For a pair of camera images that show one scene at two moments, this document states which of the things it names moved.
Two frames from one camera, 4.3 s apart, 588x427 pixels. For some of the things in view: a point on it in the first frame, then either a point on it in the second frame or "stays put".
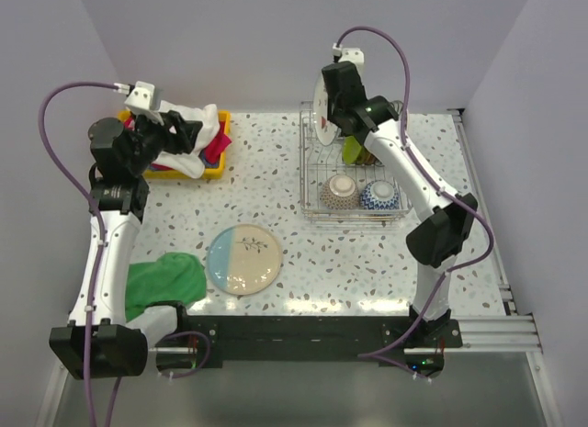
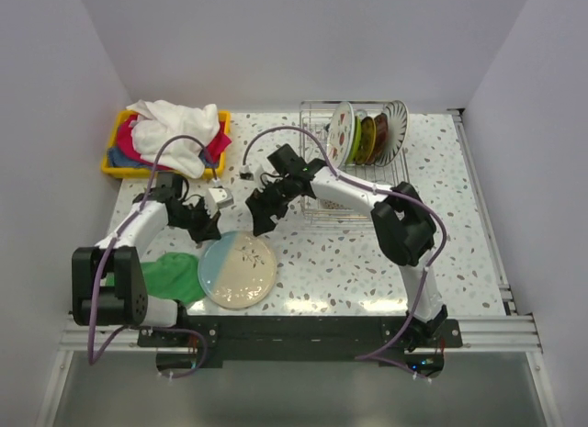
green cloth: [175, 277] stays put
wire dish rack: [344, 196] stays put
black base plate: [198, 342] stays put
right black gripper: [330, 109] → [263, 209]
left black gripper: [184, 137] → [209, 229]
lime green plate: [351, 150] stays put
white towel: [190, 163] stays put
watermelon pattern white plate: [326, 130] → [341, 132]
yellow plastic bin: [214, 173] stays put
